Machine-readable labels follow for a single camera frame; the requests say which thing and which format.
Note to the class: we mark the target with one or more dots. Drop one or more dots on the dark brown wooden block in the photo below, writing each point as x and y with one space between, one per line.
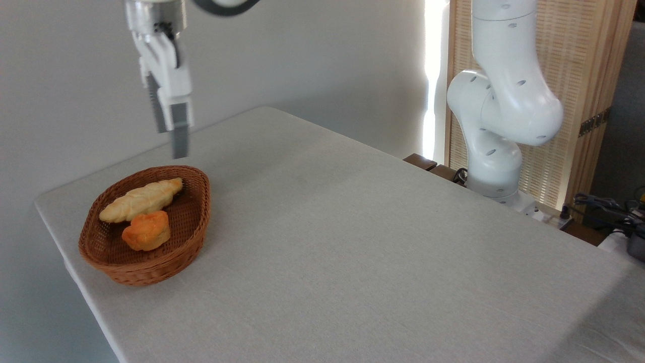
419 161
446 174

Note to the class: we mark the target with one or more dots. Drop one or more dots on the round orange bread bun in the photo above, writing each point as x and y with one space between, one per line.
147 233

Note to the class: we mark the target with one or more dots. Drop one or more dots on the brown wicker basket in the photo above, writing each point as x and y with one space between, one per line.
116 267

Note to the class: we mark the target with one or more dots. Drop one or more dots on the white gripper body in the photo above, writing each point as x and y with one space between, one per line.
169 70

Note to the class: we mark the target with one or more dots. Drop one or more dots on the silver metal wrist mount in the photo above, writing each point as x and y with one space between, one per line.
151 15

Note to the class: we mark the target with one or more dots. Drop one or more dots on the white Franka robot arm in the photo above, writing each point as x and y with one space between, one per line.
509 101

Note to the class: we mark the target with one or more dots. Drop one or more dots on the braided bread loaf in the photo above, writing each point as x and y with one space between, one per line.
138 200

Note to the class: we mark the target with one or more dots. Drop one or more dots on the black plug adapter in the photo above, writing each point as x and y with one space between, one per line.
566 217

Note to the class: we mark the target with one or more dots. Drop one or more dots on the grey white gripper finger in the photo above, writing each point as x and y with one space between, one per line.
180 136
156 111

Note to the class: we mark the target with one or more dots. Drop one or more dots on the beige tablecloth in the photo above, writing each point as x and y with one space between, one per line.
378 277

